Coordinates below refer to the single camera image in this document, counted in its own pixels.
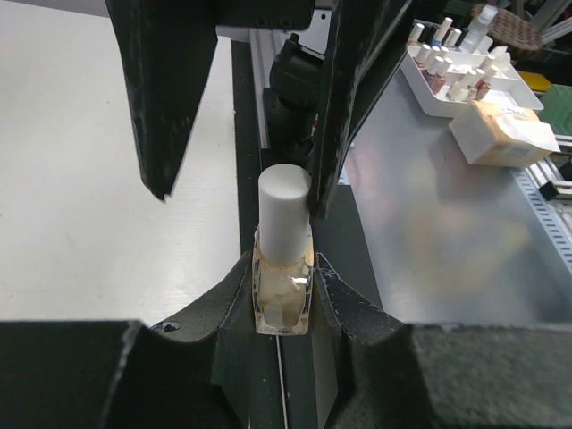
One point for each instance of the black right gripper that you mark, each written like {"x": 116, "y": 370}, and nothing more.
{"x": 167, "y": 48}

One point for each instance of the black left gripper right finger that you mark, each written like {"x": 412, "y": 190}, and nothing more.
{"x": 374, "y": 371}

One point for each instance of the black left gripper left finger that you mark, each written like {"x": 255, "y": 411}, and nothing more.
{"x": 190, "y": 371}

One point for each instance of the nail polish bottle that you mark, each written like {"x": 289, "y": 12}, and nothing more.
{"x": 282, "y": 294}

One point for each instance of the white nail polish cap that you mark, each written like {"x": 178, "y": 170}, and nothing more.
{"x": 283, "y": 215}

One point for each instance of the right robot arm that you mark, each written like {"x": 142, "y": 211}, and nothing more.
{"x": 314, "y": 103}

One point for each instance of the white tray of polish bottles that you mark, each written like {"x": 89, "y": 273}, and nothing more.
{"x": 444, "y": 78}

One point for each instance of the beige cardboard box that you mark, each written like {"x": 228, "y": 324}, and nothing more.
{"x": 506, "y": 136}

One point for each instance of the right white cable duct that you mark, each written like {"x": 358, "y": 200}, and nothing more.
{"x": 551, "y": 221}

